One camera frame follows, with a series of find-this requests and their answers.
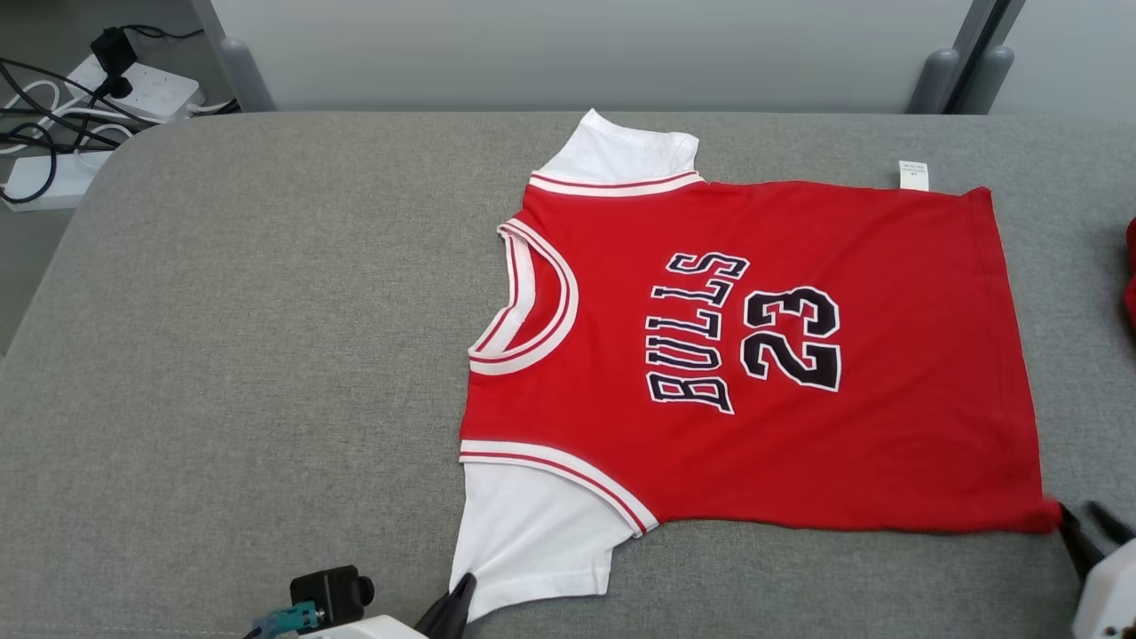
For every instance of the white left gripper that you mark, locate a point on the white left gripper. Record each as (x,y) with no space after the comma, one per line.
(373,628)

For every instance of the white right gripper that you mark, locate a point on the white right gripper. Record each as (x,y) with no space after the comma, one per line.
(1114,595)

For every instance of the red Bulls 23 jersey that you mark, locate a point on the red Bulls 23 jersey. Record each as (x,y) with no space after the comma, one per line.
(905,444)

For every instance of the red shorts with white stripe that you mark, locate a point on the red shorts with white stripe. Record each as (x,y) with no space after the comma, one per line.
(1131,275)

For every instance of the grey partition foot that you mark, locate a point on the grey partition foot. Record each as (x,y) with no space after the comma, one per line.
(244,75)
(934,82)
(987,80)

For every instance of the white partition panel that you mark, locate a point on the white partition panel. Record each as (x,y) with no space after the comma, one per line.
(577,53)
(1074,53)

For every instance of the white power strip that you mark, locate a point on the white power strip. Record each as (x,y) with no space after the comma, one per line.
(67,182)
(151,89)

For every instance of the black power adapter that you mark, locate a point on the black power adapter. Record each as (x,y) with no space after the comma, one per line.
(111,53)

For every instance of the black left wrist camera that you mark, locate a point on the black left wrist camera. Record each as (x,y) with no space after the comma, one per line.
(328,595)

